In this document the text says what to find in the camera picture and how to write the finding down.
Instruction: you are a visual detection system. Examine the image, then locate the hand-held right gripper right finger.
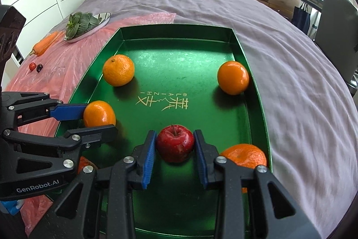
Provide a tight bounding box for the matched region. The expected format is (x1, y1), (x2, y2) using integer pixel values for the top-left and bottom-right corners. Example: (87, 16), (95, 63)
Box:
(193, 129), (322, 239)

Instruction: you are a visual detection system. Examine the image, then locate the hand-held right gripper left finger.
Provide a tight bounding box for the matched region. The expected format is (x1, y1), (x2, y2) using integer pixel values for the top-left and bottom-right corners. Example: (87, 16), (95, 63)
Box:
(29, 130), (157, 239)

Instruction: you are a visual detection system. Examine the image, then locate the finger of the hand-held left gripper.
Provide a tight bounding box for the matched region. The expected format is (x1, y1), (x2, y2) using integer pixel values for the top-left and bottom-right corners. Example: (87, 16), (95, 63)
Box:
(0, 92), (88, 130)
(3, 125), (118, 174)

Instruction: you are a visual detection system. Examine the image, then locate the orange mandarin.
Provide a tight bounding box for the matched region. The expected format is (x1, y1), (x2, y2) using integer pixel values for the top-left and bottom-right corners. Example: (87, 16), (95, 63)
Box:
(219, 144), (267, 194)
(102, 54), (135, 87)
(217, 60), (250, 96)
(83, 100), (116, 129)

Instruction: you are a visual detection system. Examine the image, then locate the red apple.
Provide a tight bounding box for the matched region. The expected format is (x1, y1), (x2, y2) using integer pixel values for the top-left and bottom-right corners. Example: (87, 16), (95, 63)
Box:
(77, 156), (98, 175)
(156, 125), (195, 163)

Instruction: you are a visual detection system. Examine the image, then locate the green metal tray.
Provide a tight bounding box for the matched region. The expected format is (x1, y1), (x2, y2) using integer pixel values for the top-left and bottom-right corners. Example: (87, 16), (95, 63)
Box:
(54, 24), (273, 238)

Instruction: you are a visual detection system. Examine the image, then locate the blue plastic item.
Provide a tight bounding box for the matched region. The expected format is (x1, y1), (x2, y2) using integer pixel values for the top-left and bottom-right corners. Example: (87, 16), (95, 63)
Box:
(0, 198), (24, 214)

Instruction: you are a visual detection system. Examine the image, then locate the pink plastic sheet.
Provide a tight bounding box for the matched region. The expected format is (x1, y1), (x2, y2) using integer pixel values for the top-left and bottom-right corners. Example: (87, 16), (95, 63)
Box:
(4, 13), (177, 238)

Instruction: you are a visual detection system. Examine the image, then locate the orange carrot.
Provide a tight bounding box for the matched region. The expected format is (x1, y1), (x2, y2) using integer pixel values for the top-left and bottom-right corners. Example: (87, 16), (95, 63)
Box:
(29, 31), (60, 56)

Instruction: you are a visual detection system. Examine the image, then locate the green bok choy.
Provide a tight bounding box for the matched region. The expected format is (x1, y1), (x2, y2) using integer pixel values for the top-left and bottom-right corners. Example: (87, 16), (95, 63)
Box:
(66, 12), (101, 39)

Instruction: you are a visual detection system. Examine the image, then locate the white round plate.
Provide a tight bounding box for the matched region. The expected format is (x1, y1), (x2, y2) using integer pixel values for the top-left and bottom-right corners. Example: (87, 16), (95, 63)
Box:
(64, 12), (111, 43)

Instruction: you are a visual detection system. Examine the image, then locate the dark blue bag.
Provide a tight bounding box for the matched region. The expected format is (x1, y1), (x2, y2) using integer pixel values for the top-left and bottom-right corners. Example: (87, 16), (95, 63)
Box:
(292, 2), (311, 35)

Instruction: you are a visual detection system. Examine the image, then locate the grey chair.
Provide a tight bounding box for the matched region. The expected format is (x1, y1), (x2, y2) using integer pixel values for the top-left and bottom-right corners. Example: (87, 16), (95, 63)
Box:
(315, 0), (358, 88)

